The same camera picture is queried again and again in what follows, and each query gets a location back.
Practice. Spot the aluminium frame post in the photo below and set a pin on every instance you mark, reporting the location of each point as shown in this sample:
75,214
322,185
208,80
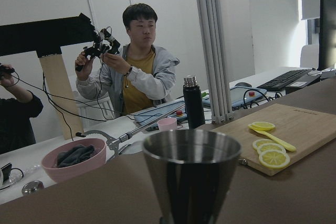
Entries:
211,25

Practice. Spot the yellow plastic knife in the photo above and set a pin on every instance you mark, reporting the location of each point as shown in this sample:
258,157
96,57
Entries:
286,145

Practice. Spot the black keyboard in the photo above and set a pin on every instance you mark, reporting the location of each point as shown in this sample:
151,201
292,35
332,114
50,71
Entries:
279,82

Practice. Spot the black thermos bottle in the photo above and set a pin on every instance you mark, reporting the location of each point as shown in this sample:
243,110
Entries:
193,102

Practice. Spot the steel double jigger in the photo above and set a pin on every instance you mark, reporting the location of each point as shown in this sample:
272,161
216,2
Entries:
191,172

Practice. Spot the black foam T stand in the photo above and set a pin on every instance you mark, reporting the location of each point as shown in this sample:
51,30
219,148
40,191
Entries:
46,38

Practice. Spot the dark grey cloth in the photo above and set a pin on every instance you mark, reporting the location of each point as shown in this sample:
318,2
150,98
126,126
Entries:
74,156

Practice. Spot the pink bowl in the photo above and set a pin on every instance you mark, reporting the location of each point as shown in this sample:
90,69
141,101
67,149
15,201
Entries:
97,159

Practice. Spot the person in grey jacket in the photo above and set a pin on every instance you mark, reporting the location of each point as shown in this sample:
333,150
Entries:
141,76

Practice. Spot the pink cup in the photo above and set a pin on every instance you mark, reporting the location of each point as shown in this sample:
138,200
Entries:
167,124

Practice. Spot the person in black jacket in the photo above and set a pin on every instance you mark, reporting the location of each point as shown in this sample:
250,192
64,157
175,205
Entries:
16,112

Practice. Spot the lemon slice on knife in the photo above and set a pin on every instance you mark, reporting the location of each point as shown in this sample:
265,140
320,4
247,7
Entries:
263,126

